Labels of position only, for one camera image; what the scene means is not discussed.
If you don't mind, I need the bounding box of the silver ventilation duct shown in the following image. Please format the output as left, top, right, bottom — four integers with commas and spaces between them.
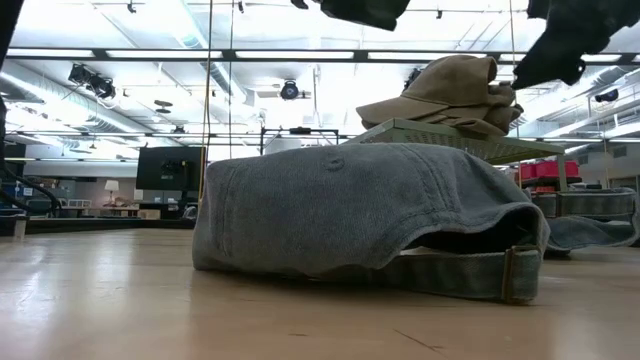
0, 69, 151, 146
159, 0, 259, 109
519, 64, 640, 126

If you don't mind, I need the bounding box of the black monitor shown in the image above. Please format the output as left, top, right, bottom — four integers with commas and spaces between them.
135, 146, 207, 192

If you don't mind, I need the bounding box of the small white-shade table lamp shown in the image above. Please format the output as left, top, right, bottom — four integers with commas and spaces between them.
102, 178, 121, 207

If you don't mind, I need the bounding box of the black overhead frame bar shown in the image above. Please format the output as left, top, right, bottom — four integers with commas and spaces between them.
0, 47, 640, 64

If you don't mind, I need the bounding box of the yellow hanging cable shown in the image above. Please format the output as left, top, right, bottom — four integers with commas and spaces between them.
508, 0, 524, 190
198, 0, 214, 201

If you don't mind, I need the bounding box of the black metal stand frame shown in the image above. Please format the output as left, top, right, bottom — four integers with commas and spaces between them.
258, 126, 341, 157

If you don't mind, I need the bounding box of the black table frame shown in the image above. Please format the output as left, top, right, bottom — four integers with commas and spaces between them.
0, 215, 197, 237

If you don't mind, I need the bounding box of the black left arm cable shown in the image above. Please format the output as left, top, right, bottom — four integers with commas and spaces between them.
0, 94, 64, 217

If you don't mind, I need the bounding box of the blue denim baseball cap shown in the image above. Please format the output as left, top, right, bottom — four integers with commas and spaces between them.
529, 187, 640, 254
192, 142, 551, 306

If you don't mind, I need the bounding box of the green perforated metal shelf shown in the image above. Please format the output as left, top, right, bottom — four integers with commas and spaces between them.
344, 117, 571, 194

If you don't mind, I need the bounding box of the black hanging cable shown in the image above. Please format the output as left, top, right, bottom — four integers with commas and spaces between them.
228, 0, 236, 160

